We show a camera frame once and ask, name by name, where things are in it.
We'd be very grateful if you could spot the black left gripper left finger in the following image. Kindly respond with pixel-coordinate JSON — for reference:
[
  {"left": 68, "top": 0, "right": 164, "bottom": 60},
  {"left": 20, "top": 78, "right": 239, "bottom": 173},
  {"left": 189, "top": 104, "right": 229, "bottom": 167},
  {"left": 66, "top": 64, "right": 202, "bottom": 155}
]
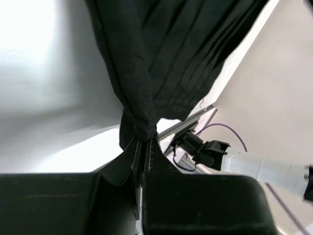
[{"left": 0, "top": 136, "right": 142, "bottom": 235}]

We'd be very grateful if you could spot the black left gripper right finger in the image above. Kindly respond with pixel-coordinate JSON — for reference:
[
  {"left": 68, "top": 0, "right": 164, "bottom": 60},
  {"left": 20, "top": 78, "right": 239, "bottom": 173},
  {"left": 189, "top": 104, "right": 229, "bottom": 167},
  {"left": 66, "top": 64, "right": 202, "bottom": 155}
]
[{"left": 141, "top": 137, "right": 278, "bottom": 235}]

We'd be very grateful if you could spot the black pleated skirt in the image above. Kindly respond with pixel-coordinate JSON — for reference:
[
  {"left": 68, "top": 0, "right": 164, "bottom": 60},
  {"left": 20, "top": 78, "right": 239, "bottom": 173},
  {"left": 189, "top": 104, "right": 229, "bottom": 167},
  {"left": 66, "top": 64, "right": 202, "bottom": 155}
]
[{"left": 85, "top": 0, "right": 269, "bottom": 151}]

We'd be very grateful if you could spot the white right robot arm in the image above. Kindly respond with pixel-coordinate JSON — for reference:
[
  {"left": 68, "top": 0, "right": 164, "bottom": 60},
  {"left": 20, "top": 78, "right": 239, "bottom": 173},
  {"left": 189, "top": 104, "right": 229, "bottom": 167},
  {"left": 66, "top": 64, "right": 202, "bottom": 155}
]
[{"left": 166, "top": 130, "right": 313, "bottom": 202}]

